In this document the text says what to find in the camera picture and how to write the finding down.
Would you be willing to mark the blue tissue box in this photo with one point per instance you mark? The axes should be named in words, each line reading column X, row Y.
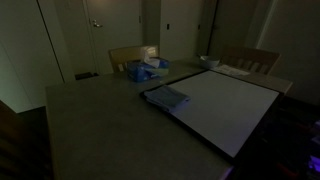
column 147, row 68

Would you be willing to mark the wooden chair with slatted back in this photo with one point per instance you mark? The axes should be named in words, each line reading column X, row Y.
column 254, row 60

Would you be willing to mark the white board with black frame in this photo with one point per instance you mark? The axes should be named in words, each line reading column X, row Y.
column 223, row 110

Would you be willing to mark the white paper sheet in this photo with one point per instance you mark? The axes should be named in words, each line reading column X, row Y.
column 230, row 70

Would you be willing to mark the blue cloth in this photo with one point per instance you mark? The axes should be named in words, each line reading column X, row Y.
column 167, row 98

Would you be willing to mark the silver door handle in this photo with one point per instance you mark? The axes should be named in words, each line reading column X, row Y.
column 95, row 24

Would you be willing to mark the white bowl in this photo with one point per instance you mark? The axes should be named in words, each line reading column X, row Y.
column 208, row 62

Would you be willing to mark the wooden chair near tissue box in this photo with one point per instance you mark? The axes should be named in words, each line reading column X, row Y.
column 121, row 56

